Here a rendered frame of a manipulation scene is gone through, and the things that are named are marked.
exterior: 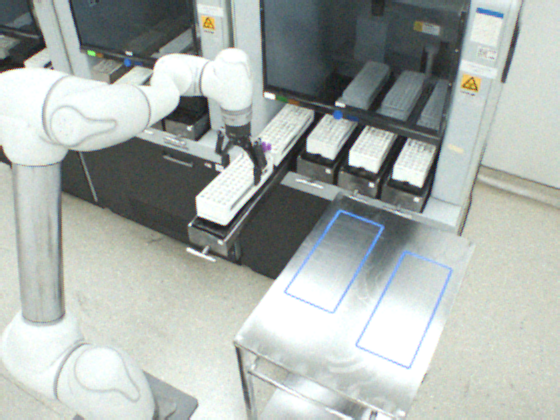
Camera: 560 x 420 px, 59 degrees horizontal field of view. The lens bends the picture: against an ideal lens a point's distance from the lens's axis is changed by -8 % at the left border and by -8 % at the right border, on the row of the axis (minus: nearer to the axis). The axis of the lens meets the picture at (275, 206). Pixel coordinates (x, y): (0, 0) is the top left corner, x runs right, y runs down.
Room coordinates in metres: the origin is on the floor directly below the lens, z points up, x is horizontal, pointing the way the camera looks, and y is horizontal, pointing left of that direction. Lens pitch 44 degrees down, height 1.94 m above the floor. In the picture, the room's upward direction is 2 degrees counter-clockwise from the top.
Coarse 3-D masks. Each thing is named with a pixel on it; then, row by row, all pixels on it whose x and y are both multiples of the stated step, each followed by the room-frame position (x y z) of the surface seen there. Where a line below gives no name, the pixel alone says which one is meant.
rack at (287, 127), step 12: (288, 108) 1.60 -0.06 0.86; (300, 108) 1.59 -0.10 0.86; (276, 120) 1.53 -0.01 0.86; (288, 120) 1.53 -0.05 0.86; (300, 120) 1.53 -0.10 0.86; (312, 120) 1.58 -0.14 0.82; (264, 132) 1.46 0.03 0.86; (276, 132) 1.45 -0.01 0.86; (288, 132) 1.45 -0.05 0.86; (300, 132) 1.50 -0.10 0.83; (276, 144) 1.39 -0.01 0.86; (288, 144) 1.46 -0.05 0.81; (276, 156) 1.34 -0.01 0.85
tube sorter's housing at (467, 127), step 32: (256, 0) 1.55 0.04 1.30; (480, 0) 1.24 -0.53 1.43; (512, 0) 1.21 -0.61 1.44; (256, 32) 1.55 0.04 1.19; (512, 32) 1.38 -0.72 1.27; (256, 64) 1.56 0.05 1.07; (480, 64) 1.22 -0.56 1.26; (256, 96) 1.56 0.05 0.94; (256, 128) 1.56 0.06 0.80; (448, 128) 1.24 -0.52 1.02; (480, 128) 1.20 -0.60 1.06; (448, 160) 1.23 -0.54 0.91; (288, 192) 1.40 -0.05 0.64; (320, 192) 1.34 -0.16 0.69; (352, 192) 1.29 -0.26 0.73; (448, 192) 1.22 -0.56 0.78; (256, 224) 1.47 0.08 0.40; (288, 224) 1.40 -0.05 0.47; (448, 224) 1.12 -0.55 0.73; (256, 256) 1.48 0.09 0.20; (288, 256) 1.40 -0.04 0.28
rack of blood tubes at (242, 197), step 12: (240, 156) 1.33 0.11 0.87; (228, 168) 1.26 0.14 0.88; (240, 168) 1.26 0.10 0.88; (252, 168) 1.26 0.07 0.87; (264, 168) 1.27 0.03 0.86; (216, 180) 1.20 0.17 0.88; (228, 180) 1.20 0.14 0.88; (240, 180) 1.20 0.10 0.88; (252, 180) 1.20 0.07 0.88; (264, 180) 1.26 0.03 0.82; (204, 192) 1.14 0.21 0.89; (216, 192) 1.14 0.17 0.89; (228, 192) 1.15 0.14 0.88; (240, 192) 1.14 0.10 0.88; (204, 204) 1.10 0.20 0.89; (216, 204) 1.08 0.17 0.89; (228, 204) 1.08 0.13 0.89; (240, 204) 1.14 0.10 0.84; (204, 216) 1.09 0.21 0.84; (216, 216) 1.07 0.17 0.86; (228, 216) 1.08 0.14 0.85
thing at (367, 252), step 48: (336, 240) 1.00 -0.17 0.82; (384, 240) 0.99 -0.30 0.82; (432, 240) 0.98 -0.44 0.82; (288, 288) 0.84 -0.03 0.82; (336, 288) 0.83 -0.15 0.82; (384, 288) 0.82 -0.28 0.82; (432, 288) 0.81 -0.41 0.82; (240, 336) 0.69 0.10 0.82; (288, 336) 0.69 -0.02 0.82; (336, 336) 0.68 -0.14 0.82; (384, 336) 0.68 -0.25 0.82; (432, 336) 0.67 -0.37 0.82; (288, 384) 0.83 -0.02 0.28; (336, 384) 0.55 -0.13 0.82; (384, 384) 0.55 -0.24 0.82
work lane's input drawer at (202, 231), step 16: (288, 160) 1.38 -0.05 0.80; (272, 176) 1.29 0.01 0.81; (256, 192) 1.22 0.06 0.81; (272, 192) 1.27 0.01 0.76; (240, 208) 1.16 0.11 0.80; (256, 208) 1.18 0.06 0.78; (192, 224) 1.08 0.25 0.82; (208, 224) 1.08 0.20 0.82; (240, 224) 1.10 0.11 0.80; (192, 240) 1.08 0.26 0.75; (208, 240) 1.05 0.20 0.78; (224, 240) 1.03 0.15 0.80; (208, 256) 1.01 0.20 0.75
